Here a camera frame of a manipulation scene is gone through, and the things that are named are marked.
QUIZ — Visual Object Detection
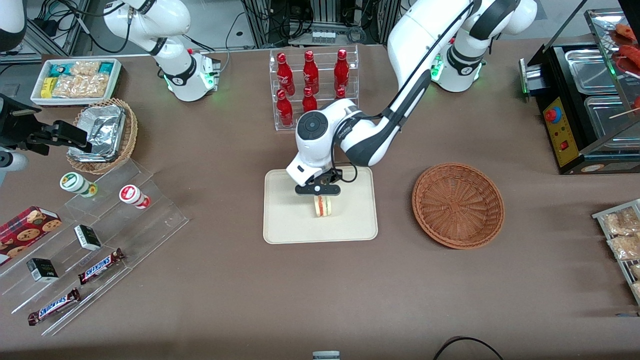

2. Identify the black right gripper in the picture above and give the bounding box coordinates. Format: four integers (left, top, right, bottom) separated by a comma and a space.
0, 94, 94, 156

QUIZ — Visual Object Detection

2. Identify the triangular sandwich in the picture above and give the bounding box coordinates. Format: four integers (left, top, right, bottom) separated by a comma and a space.
313, 195, 334, 219

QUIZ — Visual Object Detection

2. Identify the beige plastic tray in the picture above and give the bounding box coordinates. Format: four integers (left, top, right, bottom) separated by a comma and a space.
263, 165, 379, 245

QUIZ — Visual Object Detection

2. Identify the white rectangular snack tray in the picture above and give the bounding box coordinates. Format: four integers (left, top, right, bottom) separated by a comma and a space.
29, 58, 124, 107

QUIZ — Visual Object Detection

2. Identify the light deep wicker basket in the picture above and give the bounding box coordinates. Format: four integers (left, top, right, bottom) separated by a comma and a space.
66, 98, 139, 176

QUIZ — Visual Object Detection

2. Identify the brown round wicker basket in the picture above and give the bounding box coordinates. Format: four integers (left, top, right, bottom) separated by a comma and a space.
411, 162, 506, 250

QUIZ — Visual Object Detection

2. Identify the aluminium foil container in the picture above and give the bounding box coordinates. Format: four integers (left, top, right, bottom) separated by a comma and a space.
67, 142, 112, 163
82, 104, 127, 158

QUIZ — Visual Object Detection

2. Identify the green lid yogurt cup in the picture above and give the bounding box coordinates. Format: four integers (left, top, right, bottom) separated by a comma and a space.
59, 171, 99, 199

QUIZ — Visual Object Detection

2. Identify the clear cracker snack bag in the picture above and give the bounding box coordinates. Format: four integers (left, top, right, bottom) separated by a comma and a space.
69, 60, 102, 77
51, 74, 110, 99

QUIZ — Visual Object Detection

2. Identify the red lid yogurt cup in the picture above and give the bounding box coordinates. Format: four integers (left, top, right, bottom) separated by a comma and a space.
118, 184, 152, 210

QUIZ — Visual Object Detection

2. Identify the red cookie box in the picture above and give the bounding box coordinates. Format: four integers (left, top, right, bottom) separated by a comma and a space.
0, 205, 64, 266

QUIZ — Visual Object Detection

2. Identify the small black box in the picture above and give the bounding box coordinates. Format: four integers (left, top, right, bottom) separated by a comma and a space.
26, 257, 60, 284
73, 224, 103, 252

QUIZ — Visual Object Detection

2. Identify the clear acrylic stepped stand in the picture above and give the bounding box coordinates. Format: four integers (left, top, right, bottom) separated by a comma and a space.
0, 158, 190, 337

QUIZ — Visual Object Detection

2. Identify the Snickers chocolate bar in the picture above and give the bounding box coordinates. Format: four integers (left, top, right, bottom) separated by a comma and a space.
27, 287, 82, 327
77, 247, 126, 286

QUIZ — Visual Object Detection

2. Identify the clear acrylic bottle rack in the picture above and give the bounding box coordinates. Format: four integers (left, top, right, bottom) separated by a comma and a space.
269, 44, 360, 132

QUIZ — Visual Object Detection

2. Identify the black food warmer machine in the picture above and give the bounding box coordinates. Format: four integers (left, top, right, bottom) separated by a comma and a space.
519, 7, 640, 176

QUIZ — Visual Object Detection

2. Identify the red sausage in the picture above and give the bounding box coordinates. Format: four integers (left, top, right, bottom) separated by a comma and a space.
615, 23, 640, 43
618, 44, 640, 67

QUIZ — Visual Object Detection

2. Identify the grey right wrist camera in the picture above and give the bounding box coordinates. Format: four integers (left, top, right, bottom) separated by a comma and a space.
0, 149, 29, 187

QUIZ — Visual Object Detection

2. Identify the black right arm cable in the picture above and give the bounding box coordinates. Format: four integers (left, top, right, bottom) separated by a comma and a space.
75, 0, 134, 55

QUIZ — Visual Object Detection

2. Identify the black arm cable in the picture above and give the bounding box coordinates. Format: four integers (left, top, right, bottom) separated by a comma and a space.
75, 0, 134, 55
327, 0, 477, 185

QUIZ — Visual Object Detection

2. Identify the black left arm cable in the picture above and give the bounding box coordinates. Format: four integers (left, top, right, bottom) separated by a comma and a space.
327, 0, 477, 185

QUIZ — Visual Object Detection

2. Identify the aluminium frame rack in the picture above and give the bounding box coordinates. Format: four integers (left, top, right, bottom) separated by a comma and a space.
239, 0, 402, 49

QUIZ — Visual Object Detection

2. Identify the black looped cable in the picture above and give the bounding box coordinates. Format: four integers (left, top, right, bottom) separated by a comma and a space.
432, 336, 506, 360

